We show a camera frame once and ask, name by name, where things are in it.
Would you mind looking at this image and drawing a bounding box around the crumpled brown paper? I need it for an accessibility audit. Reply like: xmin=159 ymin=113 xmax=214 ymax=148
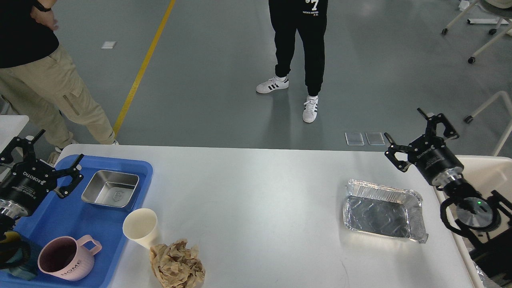
xmin=149 ymin=238 xmax=206 ymax=288

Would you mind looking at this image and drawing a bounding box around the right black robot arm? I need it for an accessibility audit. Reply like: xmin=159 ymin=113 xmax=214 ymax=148
xmin=384 ymin=109 xmax=512 ymax=286

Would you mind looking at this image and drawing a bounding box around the chair base with castors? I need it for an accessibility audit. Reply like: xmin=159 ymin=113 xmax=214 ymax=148
xmin=463 ymin=90 xmax=512 ymax=156
xmin=441 ymin=0 xmax=512 ymax=64

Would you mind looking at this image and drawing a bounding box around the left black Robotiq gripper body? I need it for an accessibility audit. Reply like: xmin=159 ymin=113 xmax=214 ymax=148
xmin=0 ymin=162 xmax=57 ymax=218

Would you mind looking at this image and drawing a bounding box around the blue plastic tray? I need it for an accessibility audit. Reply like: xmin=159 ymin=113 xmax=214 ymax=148
xmin=0 ymin=156 xmax=152 ymax=288

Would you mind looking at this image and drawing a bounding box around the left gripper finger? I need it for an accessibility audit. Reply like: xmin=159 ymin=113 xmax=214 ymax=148
xmin=0 ymin=129 xmax=46 ymax=168
xmin=53 ymin=154 xmax=84 ymax=199

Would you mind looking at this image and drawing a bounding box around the aluminium foil tray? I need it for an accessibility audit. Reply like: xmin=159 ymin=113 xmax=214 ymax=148
xmin=343 ymin=179 xmax=428 ymax=244

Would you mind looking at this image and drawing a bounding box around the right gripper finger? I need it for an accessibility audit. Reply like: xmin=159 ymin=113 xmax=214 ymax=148
xmin=384 ymin=132 xmax=413 ymax=173
xmin=417 ymin=108 xmax=460 ymax=144

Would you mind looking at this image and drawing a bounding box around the pink HOME mug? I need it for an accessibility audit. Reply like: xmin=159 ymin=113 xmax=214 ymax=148
xmin=37 ymin=235 xmax=102 ymax=281

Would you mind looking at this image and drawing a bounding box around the teal mug in tray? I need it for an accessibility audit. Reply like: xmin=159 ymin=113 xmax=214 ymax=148
xmin=1 ymin=231 xmax=41 ymax=281

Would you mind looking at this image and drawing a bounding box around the white side table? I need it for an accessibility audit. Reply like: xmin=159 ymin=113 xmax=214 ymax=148
xmin=0 ymin=115 xmax=29 ymax=152

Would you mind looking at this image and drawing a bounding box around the square metal tin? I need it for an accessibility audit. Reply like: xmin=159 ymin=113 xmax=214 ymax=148
xmin=82 ymin=170 xmax=139 ymax=211

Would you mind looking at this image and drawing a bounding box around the cream paper cup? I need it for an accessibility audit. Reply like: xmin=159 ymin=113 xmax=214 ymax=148
xmin=122 ymin=208 xmax=162 ymax=249

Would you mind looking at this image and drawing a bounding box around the person in black joggers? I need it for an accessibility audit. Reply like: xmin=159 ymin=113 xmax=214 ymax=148
xmin=256 ymin=0 xmax=328 ymax=124

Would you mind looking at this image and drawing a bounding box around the floor plate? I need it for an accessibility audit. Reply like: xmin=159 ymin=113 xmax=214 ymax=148
xmin=365 ymin=132 xmax=386 ymax=146
xmin=344 ymin=132 xmax=365 ymax=146

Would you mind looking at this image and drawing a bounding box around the person in khaki trousers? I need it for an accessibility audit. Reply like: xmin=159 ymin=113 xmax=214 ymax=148
xmin=0 ymin=0 xmax=118 ymax=165

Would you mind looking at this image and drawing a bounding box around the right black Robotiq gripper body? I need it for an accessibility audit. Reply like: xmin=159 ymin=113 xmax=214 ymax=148
xmin=408 ymin=136 xmax=464 ymax=186

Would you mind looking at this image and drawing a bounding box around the right floor plate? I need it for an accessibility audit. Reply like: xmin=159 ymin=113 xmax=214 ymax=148
xmin=365 ymin=132 xmax=386 ymax=146

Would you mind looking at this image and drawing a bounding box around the left floor plate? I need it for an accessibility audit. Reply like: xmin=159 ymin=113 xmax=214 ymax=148
xmin=344 ymin=132 xmax=365 ymax=146

